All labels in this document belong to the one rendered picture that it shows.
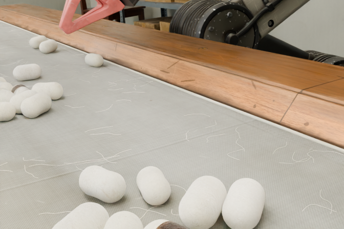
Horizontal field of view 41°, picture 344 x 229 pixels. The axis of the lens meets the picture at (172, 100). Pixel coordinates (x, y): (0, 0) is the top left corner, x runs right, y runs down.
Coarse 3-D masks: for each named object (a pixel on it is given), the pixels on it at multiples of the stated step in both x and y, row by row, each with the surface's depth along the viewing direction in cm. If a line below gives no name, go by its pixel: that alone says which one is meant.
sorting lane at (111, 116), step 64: (0, 64) 70; (64, 64) 66; (0, 128) 42; (64, 128) 41; (128, 128) 40; (192, 128) 39; (256, 128) 38; (0, 192) 30; (64, 192) 30; (128, 192) 29; (320, 192) 28
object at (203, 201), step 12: (204, 180) 26; (216, 180) 26; (192, 192) 24; (204, 192) 24; (216, 192) 25; (180, 204) 24; (192, 204) 24; (204, 204) 24; (216, 204) 24; (180, 216) 24; (192, 216) 24; (204, 216) 24; (216, 216) 24; (192, 228) 24; (204, 228) 24
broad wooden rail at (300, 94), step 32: (32, 32) 99; (96, 32) 77; (128, 32) 74; (160, 32) 72; (128, 64) 62; (160, 64) 56; (192, 64) 52; (224, 64) 49; (256, 64) 48; (288, 64) 47; (320, 64) 46; (224, 96) 45; (256, 96) 42; (288, 96) 39; (320, 96) 37; (320, 128) 35
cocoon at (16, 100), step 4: (24, 92) 46; (28, 92) 46; (32, 92) 47; (36, 92) 47; (16, 96) 45; (20, 96) 45; (24, 96) 46; (28, 96) 46; (12, 100) 45; (16, 100) 45; (20, 100) 45; (16, 104) 45; (20, 104) 45; (16, 108) 45; (16, 112) 46; (20, 112) 46
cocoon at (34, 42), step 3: (39, 36) 80; (42, 36) 81; (30, 39) 80; (33, 39) 79; (36, 39) 79; (39, 39) 80; (42, 39) 80; (45, 39) 81; (30, 42) 79; (33, 42) 79; (36, 42) 79; (39, 42) 80; (30, 45) 80; (33, 45) 79; (36, 45) 79; (33, 48) 80; (36, 48) 80
